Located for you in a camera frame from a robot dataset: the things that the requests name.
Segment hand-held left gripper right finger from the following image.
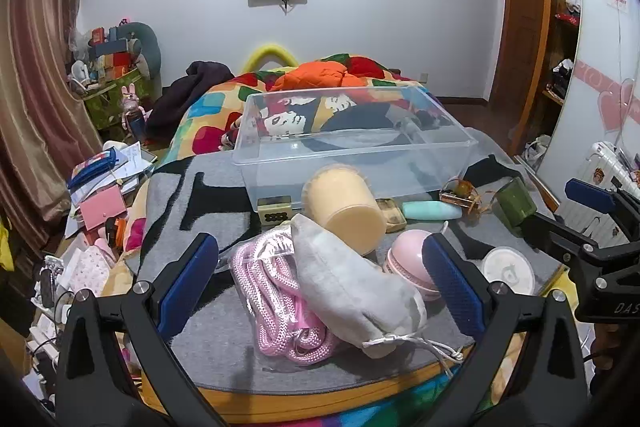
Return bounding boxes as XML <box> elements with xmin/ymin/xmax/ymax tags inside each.
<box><xmin>421</xmin><ymin>233</ymin><xmax>592</xmax><ymax>427</ymax></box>

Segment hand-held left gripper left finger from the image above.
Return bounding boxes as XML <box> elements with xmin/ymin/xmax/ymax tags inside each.
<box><xmin>55</xmin><ymin>232</ymin><xmax>221</xmax><ymax>427</ymax></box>

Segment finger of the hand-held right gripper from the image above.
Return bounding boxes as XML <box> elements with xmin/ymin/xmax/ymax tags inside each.
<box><xmin>520</xmin><ymin>211</ymin><xmax>576</xmax><ymax>254</ymax></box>
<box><xmin>565</xmin><ymin>178</ymin><xmax>623</xmax><ymax>215</ymax></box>

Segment dark green box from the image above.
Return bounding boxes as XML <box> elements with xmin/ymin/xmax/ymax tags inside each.
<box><xmin>492</xmin><ymin>179</ymin><xmax>538</xmax><ymax>228</ymax></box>

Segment pink round case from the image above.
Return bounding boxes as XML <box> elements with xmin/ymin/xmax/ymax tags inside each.
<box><xmin>384</xmin><ymin>229</ymin><xmax>443</xmax><ymax>303</ymax></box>

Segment pink rope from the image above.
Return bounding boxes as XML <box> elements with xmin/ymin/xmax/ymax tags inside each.
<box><xmin>220</xmin><ymin>227</ymin><xmax>346</xmax><ymax>364</ymax></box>

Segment amber hair claw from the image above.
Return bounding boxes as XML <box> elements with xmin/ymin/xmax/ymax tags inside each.
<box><xmin>440</xmin><ymin>177</ymin><xmax>483</xmax><ymax>222</ymax></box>

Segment grey drawstring pouch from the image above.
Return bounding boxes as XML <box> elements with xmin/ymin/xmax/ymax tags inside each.
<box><xmin>290</xmin><ymin>213</ymin><xmax>466</xmax><ymax>364</ymax></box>

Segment small green soap box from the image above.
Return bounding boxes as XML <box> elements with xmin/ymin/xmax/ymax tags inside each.
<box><xmin>258</xmin><ymin>196</ymin><xmax>292</xmax><ymax>225</ymax></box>

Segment beige plastic cup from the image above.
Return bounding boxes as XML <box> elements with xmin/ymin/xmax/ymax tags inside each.
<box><xmin>305</xmin><ymin>163</ymin><xmax>387</xmax><ymax>256</ymax></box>

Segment clear plastic storage box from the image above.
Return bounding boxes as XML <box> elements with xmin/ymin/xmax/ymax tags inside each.
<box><xmin>231</xmin><ymin>86</ymin><xmax>480</xmax><ymax>214</ymax></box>

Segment white suitcase with stickers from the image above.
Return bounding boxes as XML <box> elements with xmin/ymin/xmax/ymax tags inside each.
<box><xmin>557</xmin><ymin>141</ymin><xmax>640</xmax><ymax>248</ymax></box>

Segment white tote bag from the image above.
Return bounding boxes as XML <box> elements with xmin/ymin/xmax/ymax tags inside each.
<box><xmin>520</xmin><ymin>134</ymin><xmax>552</xmax><ymax>171</ymax></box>

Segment mint green oval case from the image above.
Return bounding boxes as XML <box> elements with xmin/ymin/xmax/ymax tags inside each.
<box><xmin>401</xmin><ymin>201</ymin><xmax>467</xmax><ymax>222</ymax></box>

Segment small wooden box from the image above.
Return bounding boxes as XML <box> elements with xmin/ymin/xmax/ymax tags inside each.
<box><xmin>376</xmin><ymin>198</ymin><xmax>407</xmax><ymax>233</ymax></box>

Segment orange and black tool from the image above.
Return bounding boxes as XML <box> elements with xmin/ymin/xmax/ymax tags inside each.
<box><xmin>104</xmin><ymin>217</ymin><xmax>132</xmax><ymax>250</ymax></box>

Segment grey and black blanket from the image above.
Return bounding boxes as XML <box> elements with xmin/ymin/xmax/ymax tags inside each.
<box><xmin>135</xmin><ymin>127</ymin><xmax>571</xmax><ymax>395</ymax></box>

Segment pink dotted pouch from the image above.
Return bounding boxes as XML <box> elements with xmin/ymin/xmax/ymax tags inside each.
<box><xmin>70</xmin><ymin>247</ymin><xmax>118</xmax><ymax>297</ymax></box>

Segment pink wallet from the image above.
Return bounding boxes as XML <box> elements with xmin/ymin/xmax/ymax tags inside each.
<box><xmin>78</xmin><ymin>184</ymin><xmax>128</xmax><ymax>233</ymax></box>

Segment white wardrobe door pink hearts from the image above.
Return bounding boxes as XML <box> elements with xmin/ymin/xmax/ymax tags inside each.
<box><xmin>537</xmin><ymin>0</ymin><xmax>640</xmax><ymax>208</ymax></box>

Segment blue pencil case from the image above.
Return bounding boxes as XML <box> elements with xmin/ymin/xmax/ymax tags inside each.
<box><xmin>67</xmin><ymin>147</ymin><xmax>121</xmax><ymax>190</ymax></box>

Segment colourful patchwork quilt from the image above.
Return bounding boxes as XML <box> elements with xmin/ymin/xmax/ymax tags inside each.
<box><xmin>152</xmin><ymin>53</ymin><xmax>436</xmax><ymax>168</ymax></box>

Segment wooden wardrobe shelf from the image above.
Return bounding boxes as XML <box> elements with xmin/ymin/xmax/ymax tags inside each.
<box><xmin>542</xmin><ymin>0</ymin><xmax>583</xmax><ymax>108</ymax></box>

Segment pink bunny doll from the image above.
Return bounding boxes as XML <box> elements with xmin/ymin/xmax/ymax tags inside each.
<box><xmin>120</xmin><ymin>84</ymin><xmax>148</xmax><ymax>140</ymax></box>

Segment dark purple clothes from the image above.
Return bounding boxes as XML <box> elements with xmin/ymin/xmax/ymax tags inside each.
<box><xmin>145</xmin><ymin>61</ymin><xmax>236</xmax><ymax>142</ymax></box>

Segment green fabric storage bin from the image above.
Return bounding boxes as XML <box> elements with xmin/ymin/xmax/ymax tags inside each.
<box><xmin>82</xmin><ymin>67</ymin><xmax>156</xmax><ymax>130</ymax></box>

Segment wooden door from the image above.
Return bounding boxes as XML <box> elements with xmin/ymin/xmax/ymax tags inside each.
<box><xmin>487</xmin><ymin>0</ymin><xmax>546</xmax><ymax>142</ymax></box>

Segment yellow curved pillow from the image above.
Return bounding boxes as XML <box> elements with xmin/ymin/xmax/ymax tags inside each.
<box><xmin>242</xmin><ymin>45</ymin><xmax>299</xmax><ymax>74</ymax></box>

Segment grey curved plush pillow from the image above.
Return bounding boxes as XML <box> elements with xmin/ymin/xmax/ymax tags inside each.
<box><xmin>117</xmin><ymin>22</ymin><xmax>163</xmax><ymax>90</ymax></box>

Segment stack of colourful boxes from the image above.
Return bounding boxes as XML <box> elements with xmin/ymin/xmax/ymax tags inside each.
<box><xmin>86</xmin><ymin>26</ymin><xmax>146</xmax><ymax>82</ymax></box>

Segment brown pink curtain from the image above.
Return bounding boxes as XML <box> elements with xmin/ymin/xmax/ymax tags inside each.
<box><xmin>0</xmin><ymin>0</ymin><xmax>106</xmax><ymax>253</ymax></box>

